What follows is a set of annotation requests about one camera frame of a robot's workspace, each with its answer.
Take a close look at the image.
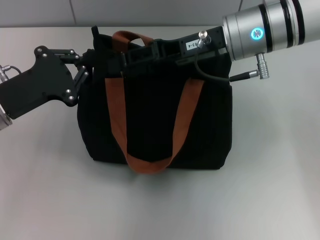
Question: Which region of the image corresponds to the right gripper cable with connector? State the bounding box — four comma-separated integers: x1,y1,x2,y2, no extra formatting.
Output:
193,29,269,83

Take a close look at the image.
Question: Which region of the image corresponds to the black bag with brown handles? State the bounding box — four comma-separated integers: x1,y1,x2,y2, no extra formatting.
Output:
76,24,234,175

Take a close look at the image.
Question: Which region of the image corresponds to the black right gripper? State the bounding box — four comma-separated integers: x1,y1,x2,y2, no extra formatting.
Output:
108,25,232,78

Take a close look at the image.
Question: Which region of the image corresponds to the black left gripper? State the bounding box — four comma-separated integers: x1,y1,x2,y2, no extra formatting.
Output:
0,45,96,120

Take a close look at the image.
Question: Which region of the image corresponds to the left gripper cable with connector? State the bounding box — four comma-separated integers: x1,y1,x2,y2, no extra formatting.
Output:
0,64,23,83

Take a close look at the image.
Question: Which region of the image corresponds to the gripper cable with connector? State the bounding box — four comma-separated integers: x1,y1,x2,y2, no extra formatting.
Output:
193,29,269,83
0,64,23,83

